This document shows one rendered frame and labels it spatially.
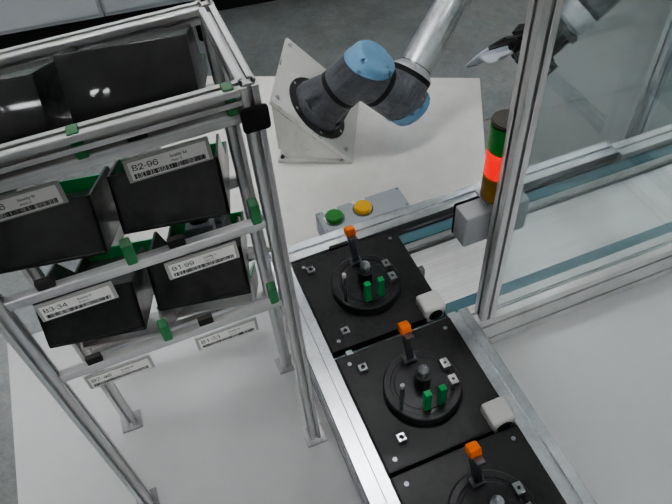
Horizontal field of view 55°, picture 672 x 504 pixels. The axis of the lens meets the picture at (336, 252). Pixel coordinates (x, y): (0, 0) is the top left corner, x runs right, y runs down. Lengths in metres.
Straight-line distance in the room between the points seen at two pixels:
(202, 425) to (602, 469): 0.75
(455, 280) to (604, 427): 0.41
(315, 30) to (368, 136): 2.21
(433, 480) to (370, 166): 0.90
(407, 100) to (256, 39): 2.35
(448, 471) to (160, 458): 0.54
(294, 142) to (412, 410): 0.84
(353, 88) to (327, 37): 2.28
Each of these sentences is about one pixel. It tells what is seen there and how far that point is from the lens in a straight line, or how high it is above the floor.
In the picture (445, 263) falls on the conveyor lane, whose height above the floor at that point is 0.92.
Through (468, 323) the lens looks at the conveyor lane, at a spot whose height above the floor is 0.96.
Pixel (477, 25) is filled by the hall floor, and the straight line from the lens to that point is 4.02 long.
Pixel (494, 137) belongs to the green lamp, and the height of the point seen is 1.39.
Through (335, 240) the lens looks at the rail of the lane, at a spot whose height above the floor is 0.96.
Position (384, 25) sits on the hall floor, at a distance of 4.01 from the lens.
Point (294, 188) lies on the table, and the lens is 1.71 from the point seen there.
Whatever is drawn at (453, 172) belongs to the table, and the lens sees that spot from 1.74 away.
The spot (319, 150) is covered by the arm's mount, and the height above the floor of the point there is 0.90.
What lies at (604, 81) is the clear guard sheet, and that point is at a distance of 1.03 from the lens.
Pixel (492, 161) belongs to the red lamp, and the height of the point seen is 1.35.
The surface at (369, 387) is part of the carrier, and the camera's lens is 1.21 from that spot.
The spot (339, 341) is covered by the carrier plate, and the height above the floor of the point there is 0.97.
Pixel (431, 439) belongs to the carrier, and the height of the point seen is 0.97.
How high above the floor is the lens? 2.03
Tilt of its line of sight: 49 degrees down
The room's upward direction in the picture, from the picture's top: 5 degrees counter-clockwise
